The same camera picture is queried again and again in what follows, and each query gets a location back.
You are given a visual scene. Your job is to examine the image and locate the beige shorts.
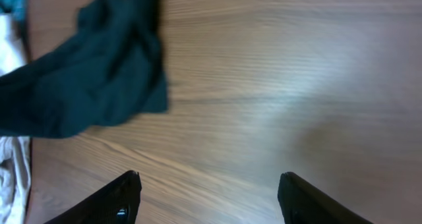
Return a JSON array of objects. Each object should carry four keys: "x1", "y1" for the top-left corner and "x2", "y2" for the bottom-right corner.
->
[{"x1": 1, "y1": 13, "x2": 31, "y2": 224}]

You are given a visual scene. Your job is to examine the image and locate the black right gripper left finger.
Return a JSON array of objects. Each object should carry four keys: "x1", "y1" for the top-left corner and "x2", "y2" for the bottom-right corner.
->
[{"x1": 45, "y1": 171, "x2": 142, "y2": 224}]

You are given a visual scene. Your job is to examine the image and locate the blue denim jeans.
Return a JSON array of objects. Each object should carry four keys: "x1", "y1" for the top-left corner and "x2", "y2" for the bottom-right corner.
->
[{"x1": 0, "y1": 0, "x2": 26, "y2": 21}]

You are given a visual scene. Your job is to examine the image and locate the black t-shirt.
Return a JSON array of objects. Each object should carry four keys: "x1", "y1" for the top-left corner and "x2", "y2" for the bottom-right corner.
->
[{"x1": 1, "y1": 0, "x2": 168, "y2": 138}]

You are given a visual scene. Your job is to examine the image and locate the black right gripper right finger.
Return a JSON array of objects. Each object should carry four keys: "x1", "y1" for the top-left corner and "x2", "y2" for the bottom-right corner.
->
[{"x1": 278, "y1": 172, "x2": 371, "y2": 224}]

